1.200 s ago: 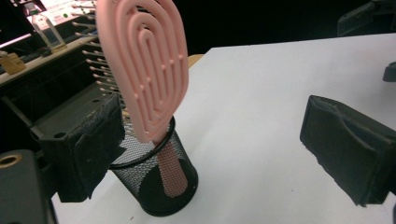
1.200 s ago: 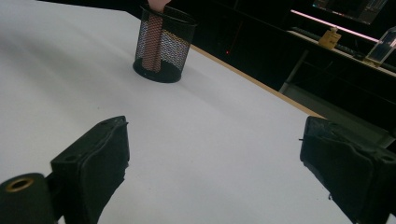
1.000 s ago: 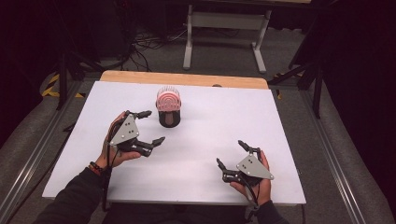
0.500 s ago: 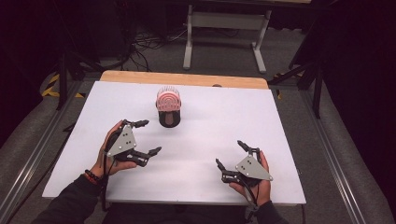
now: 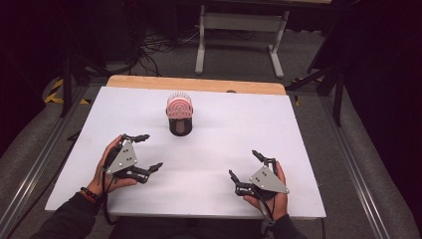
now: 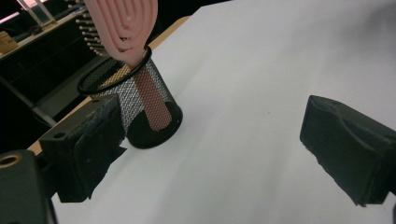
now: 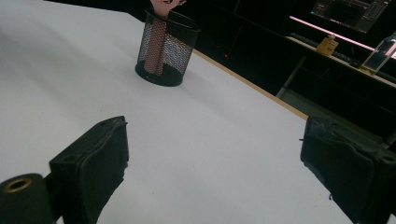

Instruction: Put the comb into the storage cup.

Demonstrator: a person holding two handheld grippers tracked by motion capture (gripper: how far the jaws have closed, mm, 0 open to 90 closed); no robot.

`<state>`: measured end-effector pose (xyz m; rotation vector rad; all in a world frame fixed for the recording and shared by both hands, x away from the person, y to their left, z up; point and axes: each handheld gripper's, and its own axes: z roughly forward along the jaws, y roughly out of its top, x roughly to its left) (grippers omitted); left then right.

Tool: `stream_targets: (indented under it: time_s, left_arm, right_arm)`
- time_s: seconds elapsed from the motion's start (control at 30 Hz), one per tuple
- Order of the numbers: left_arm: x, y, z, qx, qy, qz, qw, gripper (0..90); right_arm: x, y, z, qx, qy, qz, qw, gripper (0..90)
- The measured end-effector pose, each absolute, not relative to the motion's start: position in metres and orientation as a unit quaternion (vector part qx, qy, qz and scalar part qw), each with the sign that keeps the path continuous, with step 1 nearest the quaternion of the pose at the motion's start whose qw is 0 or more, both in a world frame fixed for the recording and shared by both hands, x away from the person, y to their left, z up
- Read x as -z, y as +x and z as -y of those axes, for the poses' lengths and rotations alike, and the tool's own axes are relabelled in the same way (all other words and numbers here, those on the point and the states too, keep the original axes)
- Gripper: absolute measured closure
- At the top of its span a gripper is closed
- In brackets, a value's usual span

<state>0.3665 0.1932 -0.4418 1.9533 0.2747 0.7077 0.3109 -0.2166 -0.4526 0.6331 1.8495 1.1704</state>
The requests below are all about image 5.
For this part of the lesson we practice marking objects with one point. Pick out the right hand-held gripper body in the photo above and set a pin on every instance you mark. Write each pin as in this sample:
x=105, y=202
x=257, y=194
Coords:
x=267, y=181

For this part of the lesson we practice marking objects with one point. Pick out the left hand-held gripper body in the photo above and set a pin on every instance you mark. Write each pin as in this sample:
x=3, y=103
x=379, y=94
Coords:
x=124, y=159

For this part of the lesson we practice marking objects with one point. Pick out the black mesh pen holder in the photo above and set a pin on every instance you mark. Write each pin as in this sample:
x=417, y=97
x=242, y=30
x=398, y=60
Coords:
x=180, y=127

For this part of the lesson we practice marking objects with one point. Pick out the pink hairbrush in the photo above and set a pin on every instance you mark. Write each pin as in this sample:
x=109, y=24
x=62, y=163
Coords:
x=179, y=108

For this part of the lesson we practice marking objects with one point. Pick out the person's right hand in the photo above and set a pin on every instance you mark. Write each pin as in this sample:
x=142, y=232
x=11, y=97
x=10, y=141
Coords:
x=280, y=204

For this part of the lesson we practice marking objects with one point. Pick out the person's left hand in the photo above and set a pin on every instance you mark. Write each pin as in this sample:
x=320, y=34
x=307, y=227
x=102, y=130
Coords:
x=99, y=179

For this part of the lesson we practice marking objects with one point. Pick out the person's dark trousers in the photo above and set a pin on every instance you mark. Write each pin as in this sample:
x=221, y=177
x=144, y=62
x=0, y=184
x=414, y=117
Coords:
x=185, y=229

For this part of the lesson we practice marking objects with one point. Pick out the wooden table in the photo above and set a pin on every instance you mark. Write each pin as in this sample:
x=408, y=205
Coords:
x=199, y=84

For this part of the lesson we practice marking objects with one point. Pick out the black metal stand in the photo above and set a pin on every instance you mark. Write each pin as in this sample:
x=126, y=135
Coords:
x=337, y=99
x=68, y=86

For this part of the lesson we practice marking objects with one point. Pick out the yellow black hazard tape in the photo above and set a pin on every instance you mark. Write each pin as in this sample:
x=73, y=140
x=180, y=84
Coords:
x=54, y=94

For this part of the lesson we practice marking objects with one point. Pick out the aluminium rail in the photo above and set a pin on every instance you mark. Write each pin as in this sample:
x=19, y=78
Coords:
x=36, y=162
x=355, y=172

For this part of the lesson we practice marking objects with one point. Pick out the white metal table frame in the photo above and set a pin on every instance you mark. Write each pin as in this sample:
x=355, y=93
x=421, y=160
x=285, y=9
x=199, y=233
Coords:
x=242, y=21

